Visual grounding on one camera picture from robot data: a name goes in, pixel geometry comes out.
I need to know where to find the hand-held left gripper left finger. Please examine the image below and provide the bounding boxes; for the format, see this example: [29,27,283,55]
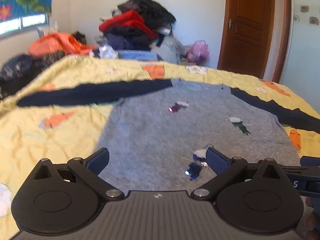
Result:
[32,147,125,201]

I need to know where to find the brown wooden door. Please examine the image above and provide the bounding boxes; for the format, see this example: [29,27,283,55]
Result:
[217,0,276,79]

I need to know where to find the pink plastic bag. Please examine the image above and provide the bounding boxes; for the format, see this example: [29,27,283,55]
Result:
[186,40,210,64]

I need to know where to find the yellow printed blanket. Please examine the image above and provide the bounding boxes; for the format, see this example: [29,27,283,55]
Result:
[0,54,320,240]

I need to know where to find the orange garment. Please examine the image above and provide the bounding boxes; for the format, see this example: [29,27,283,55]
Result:
[28,32,97,57]

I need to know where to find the grey sweater with navy sleeves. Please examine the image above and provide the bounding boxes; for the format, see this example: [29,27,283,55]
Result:
[17,78,320,193]

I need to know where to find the red garment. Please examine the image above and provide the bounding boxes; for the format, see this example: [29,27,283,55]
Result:
[99,10,160,40]

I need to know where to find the person's right hand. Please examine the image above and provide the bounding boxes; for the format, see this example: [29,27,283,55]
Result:
[305,196,320,240]

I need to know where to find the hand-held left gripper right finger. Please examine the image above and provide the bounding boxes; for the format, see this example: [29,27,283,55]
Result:
[190,147,284,201]

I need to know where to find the navy garment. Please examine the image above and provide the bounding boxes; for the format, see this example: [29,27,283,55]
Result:
[103,27,152,52]

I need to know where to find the black garment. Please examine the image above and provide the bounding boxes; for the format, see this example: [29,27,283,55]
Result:
[117,0,177,29]

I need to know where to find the white plastic bag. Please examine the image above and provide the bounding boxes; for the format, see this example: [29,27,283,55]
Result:
[98,44,118,59]

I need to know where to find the blue towel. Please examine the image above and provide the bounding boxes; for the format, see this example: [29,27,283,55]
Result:
[117,50,161,62]

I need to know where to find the window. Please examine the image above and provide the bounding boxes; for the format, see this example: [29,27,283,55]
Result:
[0,13,49,37]

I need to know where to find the light grey garment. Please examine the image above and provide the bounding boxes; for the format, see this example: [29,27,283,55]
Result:
[151,35,187,65]

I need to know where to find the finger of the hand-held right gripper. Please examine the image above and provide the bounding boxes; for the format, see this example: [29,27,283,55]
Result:
[281,165,320,198]
[299,155,320,167]

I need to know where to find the brown door frame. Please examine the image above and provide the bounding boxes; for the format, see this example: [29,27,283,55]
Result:
[272,0,293,83]

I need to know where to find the dark patterned cloth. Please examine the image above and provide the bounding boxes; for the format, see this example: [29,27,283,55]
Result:
[0,50,67,99]

